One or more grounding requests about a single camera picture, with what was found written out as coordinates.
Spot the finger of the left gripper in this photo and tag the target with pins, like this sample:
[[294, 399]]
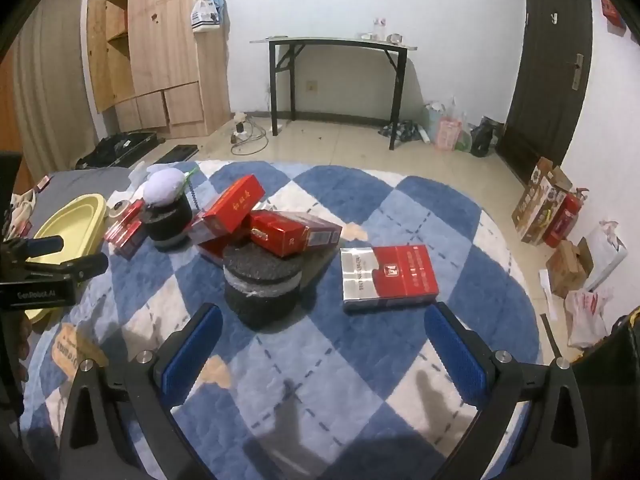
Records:
[[79, 269], [37, 247]]

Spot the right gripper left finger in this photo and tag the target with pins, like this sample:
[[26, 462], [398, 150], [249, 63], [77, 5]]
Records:
[[95, 442]]

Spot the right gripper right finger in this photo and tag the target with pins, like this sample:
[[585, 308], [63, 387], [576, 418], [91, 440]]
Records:
[[553, 442]]

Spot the small red cigarette pack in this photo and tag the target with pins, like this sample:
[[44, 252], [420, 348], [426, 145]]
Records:
[[126, 233]]

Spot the black foam cylinder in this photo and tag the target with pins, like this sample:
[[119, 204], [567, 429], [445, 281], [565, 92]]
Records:
[[166, 225]]

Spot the red box gold lettering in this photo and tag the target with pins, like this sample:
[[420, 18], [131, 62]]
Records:
[[235, 203]]

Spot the black foam disc stack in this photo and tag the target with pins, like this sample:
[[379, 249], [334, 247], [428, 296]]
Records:
[[261, 288]]

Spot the red cigarette box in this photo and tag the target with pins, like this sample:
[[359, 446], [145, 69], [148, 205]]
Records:
[[286, 233]]

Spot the red silver cigarette carton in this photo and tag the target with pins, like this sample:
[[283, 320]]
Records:
[[387, 277]]

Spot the yellow plastic basin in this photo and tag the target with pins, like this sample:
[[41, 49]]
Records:
[[80, 223]]

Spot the grey bed sheet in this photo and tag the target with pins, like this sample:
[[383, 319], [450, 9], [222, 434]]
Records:
[[65, 186]]

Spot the black case on floor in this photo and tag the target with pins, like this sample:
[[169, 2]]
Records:
[[121, 150]]

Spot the black foam tray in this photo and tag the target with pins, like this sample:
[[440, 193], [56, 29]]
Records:
[[179, 153]]

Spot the blue white checkered rug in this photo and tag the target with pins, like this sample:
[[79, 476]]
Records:
[[323, 394]]

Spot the wooden wardrobe cabinet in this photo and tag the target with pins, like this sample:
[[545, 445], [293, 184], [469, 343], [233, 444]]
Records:
[[146, 67]]

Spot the red fire extinguisher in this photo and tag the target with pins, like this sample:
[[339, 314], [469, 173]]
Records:
[[566, 217]]

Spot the brown printed cardboard box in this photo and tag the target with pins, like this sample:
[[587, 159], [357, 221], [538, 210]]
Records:
[[542, 198]]

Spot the white plastic bag hanging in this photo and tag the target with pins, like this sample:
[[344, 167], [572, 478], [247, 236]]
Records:
[[207, 15]]

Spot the black folding table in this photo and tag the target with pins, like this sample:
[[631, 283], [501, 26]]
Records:
[[332, 79]]

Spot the pink bag on floor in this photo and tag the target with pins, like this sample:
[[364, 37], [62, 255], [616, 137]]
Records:
[[448, 132]]

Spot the dark door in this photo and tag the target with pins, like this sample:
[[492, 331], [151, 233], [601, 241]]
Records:
[[551, 85]]

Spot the power strip with cables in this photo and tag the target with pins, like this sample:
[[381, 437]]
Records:
[[247, 138]]

